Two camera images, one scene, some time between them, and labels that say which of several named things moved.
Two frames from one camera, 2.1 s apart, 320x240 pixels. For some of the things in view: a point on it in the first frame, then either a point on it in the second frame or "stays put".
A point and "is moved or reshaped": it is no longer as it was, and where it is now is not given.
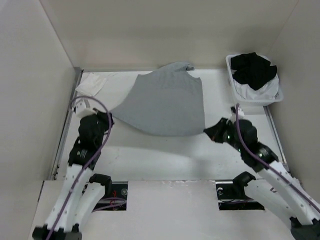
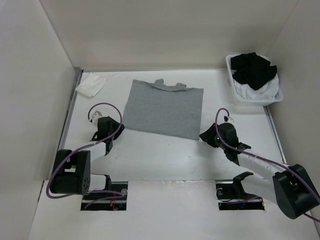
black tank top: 252,70 stays put
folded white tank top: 90,84 stays put
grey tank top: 168,101 is moved or reshaped
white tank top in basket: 269,91 stays put
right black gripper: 214,131 → 207,135
